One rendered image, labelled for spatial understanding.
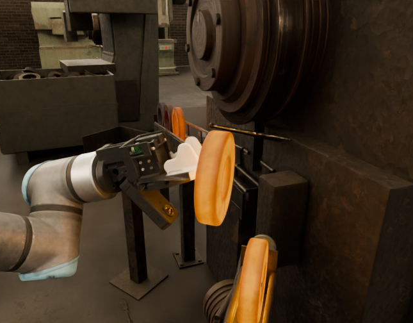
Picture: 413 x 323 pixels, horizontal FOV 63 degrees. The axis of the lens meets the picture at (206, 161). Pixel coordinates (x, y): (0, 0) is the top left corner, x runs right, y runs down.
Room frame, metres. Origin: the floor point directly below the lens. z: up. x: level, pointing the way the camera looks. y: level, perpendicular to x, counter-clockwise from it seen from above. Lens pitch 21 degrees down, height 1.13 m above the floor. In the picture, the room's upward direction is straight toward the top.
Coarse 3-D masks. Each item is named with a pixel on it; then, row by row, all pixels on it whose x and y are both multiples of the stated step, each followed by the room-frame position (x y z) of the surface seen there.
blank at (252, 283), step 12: (252, 240) 0.51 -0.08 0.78; (264, 240) 0.52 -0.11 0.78; (252, 252) 0.48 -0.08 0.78; (264, 252) 0.48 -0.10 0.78; (252, 264) 0.46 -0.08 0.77; (264, 264) 0.49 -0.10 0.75; (252, 276) 0.44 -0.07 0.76; (264, 276) 0.52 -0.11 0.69; (240, 288) 0.43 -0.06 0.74; (252, 288) 0.43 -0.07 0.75; (240, 300) 0.42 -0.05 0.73; (252, 300) 0.42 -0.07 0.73; (240, 312) 0.42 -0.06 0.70; (252, 312) 0.42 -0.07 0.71
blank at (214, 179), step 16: (208, 144) 0.47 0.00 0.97; (224, 144) 0.47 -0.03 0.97; (208, 160) 0.45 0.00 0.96; (224, 160) 0.48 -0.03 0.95; (208, 176) 0.44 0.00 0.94; (224, 176) 0.53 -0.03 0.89; (208, 192) 0.43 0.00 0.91; (224, 192) 0.51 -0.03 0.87; (208, 208) 0.43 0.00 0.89; (224, 208) 0.50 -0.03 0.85; (208, 224) 0.46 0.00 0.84
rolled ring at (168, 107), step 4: (168, 104) 1.81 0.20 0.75; (164, 108) 1.86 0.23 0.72; (168, 108) 1.77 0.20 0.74; (172, 108) 1.78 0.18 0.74; (164, 112) 1.86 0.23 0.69; (168, 112) 1.75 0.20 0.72; (164, 116) 1.87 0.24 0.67; (168, 116) 1.76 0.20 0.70; (164, 120) 1.87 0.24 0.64; (168, 120) 1.87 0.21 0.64; (164, 124) 1.88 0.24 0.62; (168, 124) 1.86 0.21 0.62; (168, 128) 1.84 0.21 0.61; (172, 132) 1.74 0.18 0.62
